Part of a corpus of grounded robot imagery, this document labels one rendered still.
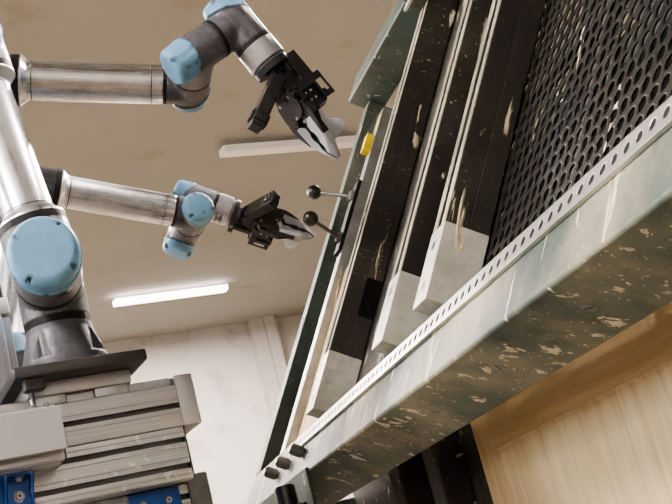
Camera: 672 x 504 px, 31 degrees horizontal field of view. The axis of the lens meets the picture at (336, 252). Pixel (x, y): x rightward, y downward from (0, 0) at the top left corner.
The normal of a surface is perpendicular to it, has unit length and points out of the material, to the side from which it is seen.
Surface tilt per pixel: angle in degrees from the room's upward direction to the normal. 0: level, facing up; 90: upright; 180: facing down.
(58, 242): 98
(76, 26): 180
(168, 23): 180
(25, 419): 90
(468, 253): 90
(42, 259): 98
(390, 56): 150
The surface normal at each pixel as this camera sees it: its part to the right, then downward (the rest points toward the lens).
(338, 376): 0.24, -0.33
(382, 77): -0.25, 0.88
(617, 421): -0.94, 0.16
